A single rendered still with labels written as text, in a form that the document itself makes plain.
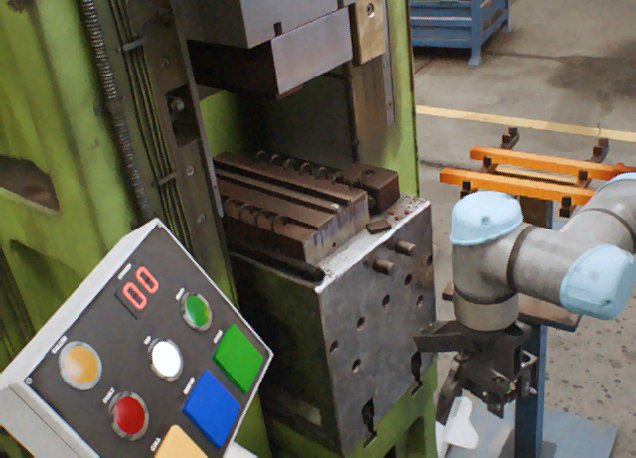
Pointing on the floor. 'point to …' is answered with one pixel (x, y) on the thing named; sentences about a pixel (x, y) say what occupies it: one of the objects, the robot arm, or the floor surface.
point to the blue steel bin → (458, 13)
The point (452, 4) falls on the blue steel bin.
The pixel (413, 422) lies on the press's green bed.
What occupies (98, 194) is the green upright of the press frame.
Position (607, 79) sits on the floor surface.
